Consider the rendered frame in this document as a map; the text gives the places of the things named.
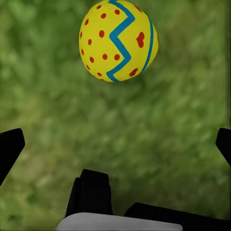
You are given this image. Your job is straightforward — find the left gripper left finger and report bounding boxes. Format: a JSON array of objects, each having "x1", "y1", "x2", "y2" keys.
[{"x1": 0, "y1": 128, "x2": 25, "y2": 186}]

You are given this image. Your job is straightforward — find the easter egg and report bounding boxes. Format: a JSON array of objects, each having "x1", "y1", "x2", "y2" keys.
[{"x1": 79, "y1": 0, "x2": 159, "y2": 82}]

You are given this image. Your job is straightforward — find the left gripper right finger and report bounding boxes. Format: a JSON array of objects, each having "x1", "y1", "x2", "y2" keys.
[{"x1": 216, "y1": 128, "x2": 231, "y2": 166}]

